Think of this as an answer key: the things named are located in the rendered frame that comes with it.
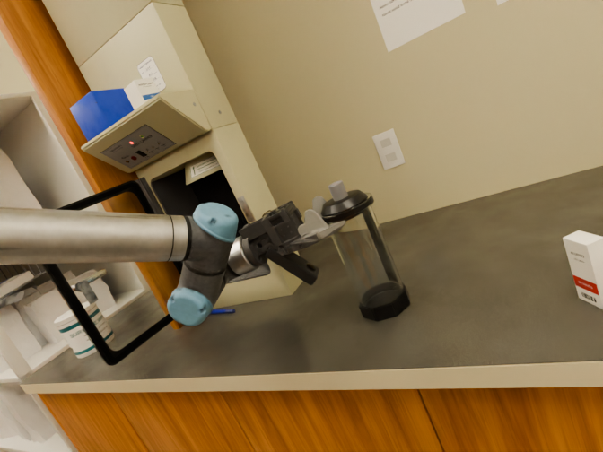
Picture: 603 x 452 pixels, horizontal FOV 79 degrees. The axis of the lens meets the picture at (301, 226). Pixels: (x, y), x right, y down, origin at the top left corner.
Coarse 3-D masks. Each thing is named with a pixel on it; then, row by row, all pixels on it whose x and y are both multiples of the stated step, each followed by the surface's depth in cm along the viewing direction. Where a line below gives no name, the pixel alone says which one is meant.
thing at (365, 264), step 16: (352, 208) 64; (368, 208) 66; (352, 224) 65; (368, 224) 66; (336, 240) 68; (352, 240) 66; (368, 240) 66; (384, 240) 69; (352, 256) 67; (368, 256) 66; (384, 256) 68; (352, 272) 69; (368, 272) 67; (384, 272) 68; (368, 288) 68; (384, 288) 68; (400, 288) 70; (368, 304) 70; (384, 304) 69
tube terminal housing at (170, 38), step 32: (128, 32) 88; (160, 32) 84; (192, 32) 91; (96, 64) 95; (128, 64) 91; (160, 64) 87; (192, 64) 88; (224, 96) 96; (224, 128) 92; (160, 160) 99; (224, 160) 91; (256, 192) 97; (224, 288) 109; (256, 288) 104; (288, 288) 99
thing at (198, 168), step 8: (208, 152) 99; (192, 160) 99; (200, 160) 98; (208, 160) 98; (216, 160) 99; (192, 168) 99; (200, 168) 98; (208, 168) 98; (216, 168) 98; (192, 176) 99; (200, 176) 98
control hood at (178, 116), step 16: (160, 96) 77; (176, 96) 81; (192, 96) 85; (144, 112) 81; (160, 112) 81; (176, 112) 81; (192, 112) 84; (112, 128) 86; (128, 128) 86; (160, 128) 86; (176, 128) 86; (192, 128) 86; (208, 128) 87; (96, 144) 91; (112, 144) 91; (176, 144) 91; (112, 160) 97
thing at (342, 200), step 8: (336, 184) 67; (336, 192) 67; (344, 192) 67; (352, 192) 69; (360, 192) 67; (328, 200) 71; (336, 200) 68; (344, 200) 65; (352, 200) 65; (360, 200) 65; (328, 208) 66; (336, 208) 65; (344, 208) 64
